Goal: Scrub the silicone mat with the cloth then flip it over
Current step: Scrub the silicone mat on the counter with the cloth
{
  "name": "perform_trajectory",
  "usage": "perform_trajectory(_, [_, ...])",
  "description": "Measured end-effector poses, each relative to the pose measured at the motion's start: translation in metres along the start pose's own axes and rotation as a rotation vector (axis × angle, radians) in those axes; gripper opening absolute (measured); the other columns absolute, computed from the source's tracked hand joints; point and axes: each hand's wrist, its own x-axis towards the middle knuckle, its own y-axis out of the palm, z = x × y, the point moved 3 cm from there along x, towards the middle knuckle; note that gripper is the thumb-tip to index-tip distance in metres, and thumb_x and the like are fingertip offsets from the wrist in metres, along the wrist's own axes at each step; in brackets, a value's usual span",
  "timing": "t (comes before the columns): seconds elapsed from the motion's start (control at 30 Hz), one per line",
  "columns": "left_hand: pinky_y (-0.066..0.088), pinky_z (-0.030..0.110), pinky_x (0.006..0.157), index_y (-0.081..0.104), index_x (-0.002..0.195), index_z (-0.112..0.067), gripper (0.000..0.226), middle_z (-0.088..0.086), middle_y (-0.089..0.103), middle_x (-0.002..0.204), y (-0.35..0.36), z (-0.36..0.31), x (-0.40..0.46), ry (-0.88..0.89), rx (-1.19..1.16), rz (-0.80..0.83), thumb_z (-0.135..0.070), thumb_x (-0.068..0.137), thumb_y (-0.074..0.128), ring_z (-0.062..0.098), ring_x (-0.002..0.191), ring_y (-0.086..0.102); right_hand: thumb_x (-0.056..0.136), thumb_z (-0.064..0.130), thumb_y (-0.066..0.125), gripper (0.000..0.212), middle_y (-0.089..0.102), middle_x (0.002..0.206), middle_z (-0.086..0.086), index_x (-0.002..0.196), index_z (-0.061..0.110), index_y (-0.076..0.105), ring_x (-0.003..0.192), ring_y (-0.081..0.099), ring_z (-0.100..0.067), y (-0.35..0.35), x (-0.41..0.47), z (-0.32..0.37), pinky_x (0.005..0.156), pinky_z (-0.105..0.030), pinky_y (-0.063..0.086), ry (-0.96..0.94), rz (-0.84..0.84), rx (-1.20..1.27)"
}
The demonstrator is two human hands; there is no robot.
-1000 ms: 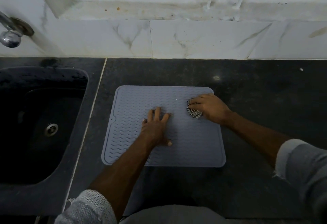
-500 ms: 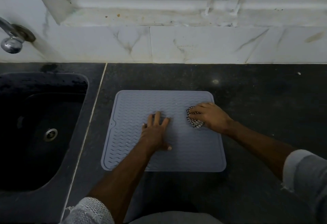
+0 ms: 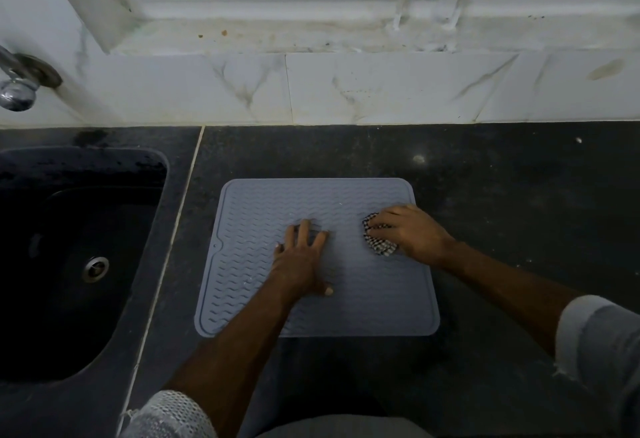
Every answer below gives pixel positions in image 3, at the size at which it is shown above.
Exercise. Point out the person's left hand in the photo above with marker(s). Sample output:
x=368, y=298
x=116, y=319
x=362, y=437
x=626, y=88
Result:
x=299, y=265

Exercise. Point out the person's right hand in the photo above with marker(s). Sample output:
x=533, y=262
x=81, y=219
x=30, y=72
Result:
x=420, y=235

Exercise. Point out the black white checked cloth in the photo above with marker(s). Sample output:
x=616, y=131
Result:
x=379, y=245

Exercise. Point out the grey ribbed silicone mat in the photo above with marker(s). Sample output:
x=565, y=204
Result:
x=380, y=297

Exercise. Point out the person's right forearm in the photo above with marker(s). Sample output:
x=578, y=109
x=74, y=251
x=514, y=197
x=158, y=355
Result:
x=515, y=292

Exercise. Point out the person's left forearm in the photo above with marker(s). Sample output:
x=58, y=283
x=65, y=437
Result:
x=230, y=357

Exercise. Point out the grey shirt body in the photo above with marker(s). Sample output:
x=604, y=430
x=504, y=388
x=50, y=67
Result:
x=345, y=427

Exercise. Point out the white mesh left sleeve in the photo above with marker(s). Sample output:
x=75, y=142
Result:
x=167, y=417

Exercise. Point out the round metal sink drain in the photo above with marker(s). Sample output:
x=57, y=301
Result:
x=95, y=269

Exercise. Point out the grey shirt right sleeve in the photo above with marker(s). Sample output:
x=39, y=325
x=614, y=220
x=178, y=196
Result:
x=600, y=352

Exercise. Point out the stained marble window sill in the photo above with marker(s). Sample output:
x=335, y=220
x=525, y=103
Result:
x=300, y=35

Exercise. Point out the black kitchen sink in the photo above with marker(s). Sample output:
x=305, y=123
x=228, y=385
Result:
x=55, y=262

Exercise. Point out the chrome wall faucet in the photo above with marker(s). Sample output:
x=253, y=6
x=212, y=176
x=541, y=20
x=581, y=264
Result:
x=17, y=95

